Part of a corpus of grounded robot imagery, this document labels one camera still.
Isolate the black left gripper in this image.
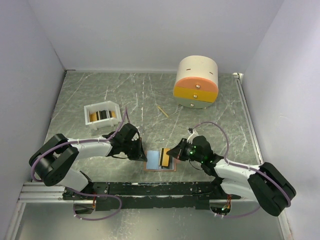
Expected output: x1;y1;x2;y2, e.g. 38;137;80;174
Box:
122;137;148;162

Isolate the aluminium front rail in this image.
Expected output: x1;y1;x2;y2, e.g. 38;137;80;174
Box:
17;182;74;203

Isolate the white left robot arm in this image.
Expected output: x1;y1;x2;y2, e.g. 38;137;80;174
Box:
29;123;147;200

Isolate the aluminium rail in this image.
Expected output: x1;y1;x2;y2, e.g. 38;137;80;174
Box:
17;182;74;203
232;72;264;164

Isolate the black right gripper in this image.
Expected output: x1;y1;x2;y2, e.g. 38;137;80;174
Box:
166;138;204;163

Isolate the white card storage box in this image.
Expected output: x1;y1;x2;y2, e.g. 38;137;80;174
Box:
83;101;122;131

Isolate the round white drawer cabinet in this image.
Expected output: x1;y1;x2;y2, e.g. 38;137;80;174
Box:
173;55;219;109

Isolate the small wooden stick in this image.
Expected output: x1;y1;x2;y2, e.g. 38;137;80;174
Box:
157;106;169;118

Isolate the pink leather card holder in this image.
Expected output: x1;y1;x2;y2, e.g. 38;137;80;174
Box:
144;148;177;172

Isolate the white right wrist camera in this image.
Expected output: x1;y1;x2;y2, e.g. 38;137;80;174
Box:
187;127;199;144

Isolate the gold card stack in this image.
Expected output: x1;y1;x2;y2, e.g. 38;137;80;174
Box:
89;110;117;122

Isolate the aluminium right side rail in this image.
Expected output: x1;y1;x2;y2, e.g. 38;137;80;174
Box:
232;72;264;164

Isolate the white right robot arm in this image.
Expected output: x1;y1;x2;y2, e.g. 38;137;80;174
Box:
166;135;297;217

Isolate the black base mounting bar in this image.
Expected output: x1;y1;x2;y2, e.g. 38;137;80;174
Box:
62;181;227;211

